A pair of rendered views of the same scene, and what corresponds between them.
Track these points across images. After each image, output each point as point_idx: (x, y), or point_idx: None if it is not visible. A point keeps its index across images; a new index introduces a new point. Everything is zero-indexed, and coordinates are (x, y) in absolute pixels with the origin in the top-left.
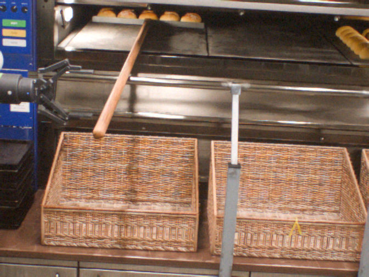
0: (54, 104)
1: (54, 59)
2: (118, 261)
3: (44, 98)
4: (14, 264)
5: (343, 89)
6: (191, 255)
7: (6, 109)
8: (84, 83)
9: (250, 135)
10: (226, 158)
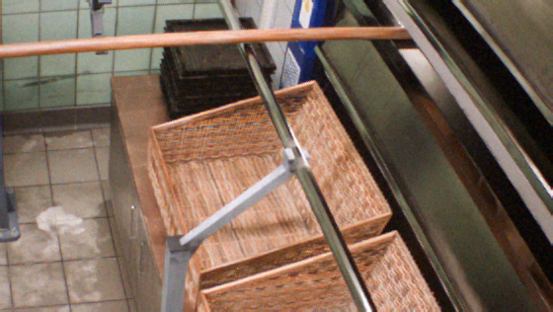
0: (93, 17)
1: None
2: (149, 245)
3: (89, 4)
4: (128, 166)
5: (360, 295)
6: (184, 310)
7: (297, 16)
8: (355, 39)
9: None
10: (391, 270)
